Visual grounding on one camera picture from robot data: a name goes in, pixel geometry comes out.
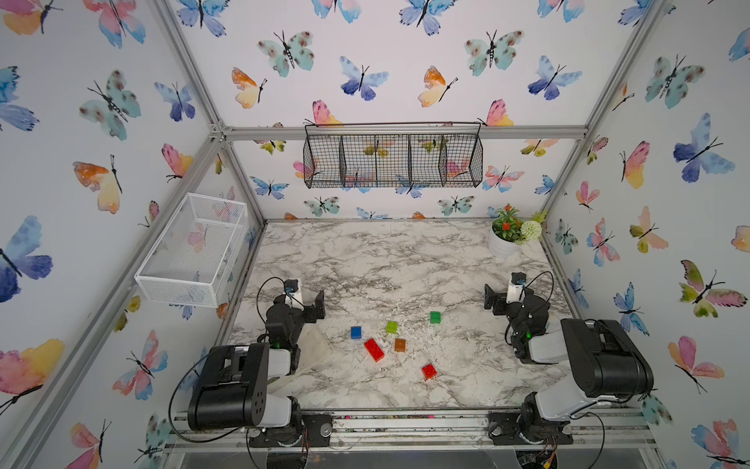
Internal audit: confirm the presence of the long red lego brick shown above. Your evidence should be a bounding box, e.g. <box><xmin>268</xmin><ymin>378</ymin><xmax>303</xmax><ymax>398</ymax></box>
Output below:
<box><xmin>364</xmin><ymin>338</ymin><xmax>385</xmax><ymax>363</ymax></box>

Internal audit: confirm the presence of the small red lego brick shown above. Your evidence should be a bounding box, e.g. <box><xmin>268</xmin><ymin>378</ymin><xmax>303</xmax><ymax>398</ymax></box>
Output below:
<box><xmin>422</xmin><ymin>363</ymin><xmax>438</xmax><ymax>380</ymax></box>

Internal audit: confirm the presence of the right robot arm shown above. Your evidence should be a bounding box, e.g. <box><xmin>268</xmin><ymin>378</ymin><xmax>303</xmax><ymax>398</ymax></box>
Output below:
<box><xmin>484</xmin><ymin>283</ymin><xmax>654</xmax><ymax>427</ymax></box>

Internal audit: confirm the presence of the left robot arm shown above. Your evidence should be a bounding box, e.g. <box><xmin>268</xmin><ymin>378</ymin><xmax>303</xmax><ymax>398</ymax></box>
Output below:
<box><xmin>187</xmin><ymin>291</ymin><xmax>325</xmax><ymax>431</ymax></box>

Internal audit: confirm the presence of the orange lego brick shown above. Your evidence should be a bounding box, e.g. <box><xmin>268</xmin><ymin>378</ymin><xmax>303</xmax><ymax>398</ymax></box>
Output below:
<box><xmin>394</xmin><ymin>338</ymin><xmax>406</xmax><ymax>353</ymax></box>

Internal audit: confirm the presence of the potted flower plant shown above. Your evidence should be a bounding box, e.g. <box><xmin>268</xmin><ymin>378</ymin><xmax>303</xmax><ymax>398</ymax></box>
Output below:
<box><xmin>487</xmin><ymin>204</ymin><xmax>548</xmax><ymax>259</ymax></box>

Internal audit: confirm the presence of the white mesh basket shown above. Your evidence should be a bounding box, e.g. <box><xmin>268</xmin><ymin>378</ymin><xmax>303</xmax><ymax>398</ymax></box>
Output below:
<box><xmin>135</xmin><ymin>193</ymin><xmax>248</xmax><ymax>308</ymax></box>

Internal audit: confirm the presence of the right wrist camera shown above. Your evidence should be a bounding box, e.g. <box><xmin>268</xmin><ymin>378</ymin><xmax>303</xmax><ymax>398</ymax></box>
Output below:
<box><xmin>506</xmin><ymin>272</ymin><xmax>527</xmax><ymax>304</ymax></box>

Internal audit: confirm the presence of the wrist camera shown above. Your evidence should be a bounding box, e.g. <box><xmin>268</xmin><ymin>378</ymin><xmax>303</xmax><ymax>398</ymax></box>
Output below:
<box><xmin>283</xmin><ymin>279</ymin><xmax>304</xmax><ymax>310</ymax></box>
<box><xmin>506</xmin><ymin>272</ymin><xmax>527</xmax><ymax>304</ymax></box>

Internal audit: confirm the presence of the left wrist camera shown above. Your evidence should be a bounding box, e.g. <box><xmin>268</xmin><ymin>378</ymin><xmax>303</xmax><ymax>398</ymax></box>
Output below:
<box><xmin>283</xmin><ymin>279</ymin><xmax>304</xmax><ymax>310</ymax></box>

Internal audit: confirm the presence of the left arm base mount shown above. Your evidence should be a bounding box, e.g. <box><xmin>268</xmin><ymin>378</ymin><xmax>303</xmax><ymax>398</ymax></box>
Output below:
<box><xmin>249</xmin><ymin>412</ymin><xmax>333</xmax><ymax>449</ymax></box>

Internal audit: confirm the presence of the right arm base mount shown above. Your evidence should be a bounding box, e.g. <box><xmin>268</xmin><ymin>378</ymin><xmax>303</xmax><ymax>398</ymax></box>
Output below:
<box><xmin>487</xmin><ymin>412</ymin><xmax>573</xmax><ymax>446</ymax></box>

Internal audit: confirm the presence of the aluminium front rail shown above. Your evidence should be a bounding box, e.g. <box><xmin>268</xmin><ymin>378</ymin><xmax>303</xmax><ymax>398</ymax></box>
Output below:
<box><xmin>166</xmin><ymin>408</ymin><xmax>657</xmax><ymax>453</ymax></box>

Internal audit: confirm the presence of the black wire basket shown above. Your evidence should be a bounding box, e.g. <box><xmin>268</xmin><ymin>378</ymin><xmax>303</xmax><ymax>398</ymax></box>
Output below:
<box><xmin>296</xmin><ymin>122</ymin><xmax>484</xmax><ymax>190</ymax></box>

